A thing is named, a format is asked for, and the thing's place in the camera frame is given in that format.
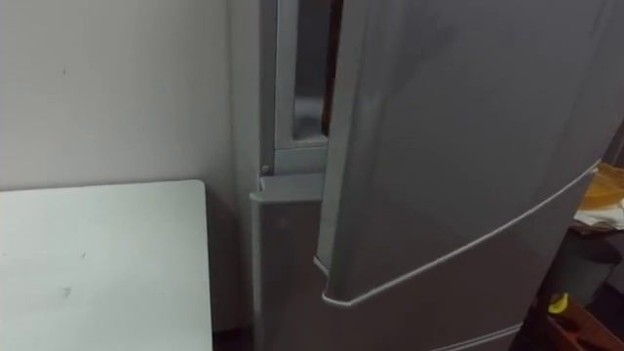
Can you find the white desk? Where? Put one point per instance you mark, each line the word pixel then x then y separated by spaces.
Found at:
pixel 102 268

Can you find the grey fridge door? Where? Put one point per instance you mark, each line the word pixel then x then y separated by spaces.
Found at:
pixel 463 146

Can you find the grey fridge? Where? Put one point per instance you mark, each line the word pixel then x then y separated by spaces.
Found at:
pixel 292 273

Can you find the dark grey bin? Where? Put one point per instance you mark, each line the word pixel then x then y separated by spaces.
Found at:
pixel 582 265

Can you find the yellow plastic bag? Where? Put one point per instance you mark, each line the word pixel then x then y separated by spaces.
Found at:
pixel 607 187

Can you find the brown wooden box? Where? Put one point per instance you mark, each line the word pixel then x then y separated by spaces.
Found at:
pixel 580 331

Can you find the white paper sheet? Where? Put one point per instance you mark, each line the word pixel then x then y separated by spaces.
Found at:
pixel 604 218

